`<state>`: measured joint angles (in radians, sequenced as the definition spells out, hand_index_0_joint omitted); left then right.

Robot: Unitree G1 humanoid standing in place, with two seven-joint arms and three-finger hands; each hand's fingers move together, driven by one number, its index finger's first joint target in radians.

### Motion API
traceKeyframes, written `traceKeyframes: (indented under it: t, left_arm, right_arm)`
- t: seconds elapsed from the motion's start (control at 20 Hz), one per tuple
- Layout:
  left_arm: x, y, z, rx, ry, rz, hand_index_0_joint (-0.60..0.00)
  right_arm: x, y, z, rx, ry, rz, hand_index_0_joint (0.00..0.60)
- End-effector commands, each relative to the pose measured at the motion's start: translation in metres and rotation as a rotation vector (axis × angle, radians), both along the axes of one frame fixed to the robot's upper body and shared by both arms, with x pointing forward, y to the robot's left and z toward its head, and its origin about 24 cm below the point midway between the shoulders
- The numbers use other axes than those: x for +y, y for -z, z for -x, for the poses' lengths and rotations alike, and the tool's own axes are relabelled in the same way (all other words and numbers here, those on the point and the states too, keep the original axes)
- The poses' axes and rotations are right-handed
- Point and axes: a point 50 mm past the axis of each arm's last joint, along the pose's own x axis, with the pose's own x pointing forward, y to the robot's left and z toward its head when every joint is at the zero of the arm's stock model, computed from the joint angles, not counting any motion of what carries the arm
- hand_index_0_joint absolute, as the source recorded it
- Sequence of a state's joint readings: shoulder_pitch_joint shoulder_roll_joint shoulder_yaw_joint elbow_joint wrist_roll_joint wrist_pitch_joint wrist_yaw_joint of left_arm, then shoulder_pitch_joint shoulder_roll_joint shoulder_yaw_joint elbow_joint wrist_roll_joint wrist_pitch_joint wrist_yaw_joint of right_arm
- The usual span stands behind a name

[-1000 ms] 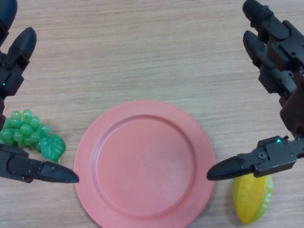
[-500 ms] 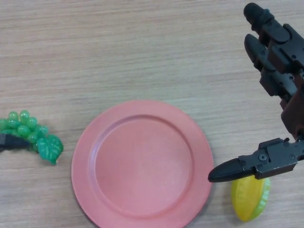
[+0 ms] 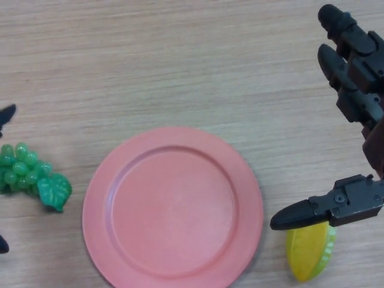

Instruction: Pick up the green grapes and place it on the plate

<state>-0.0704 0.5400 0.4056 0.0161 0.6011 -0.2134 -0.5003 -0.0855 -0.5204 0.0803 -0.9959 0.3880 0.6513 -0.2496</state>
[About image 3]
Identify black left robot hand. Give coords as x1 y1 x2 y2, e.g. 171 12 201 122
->
0 104 17 254

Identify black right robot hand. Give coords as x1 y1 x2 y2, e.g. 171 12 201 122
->
269 4 384 232

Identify green plastic grape bunch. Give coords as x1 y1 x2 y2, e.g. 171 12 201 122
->
0 142 73 213

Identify pink round plate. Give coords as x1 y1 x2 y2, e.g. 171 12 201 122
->
82 126 265 288

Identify yellow green starfruit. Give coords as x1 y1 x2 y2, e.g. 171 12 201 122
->
285 221 337 283

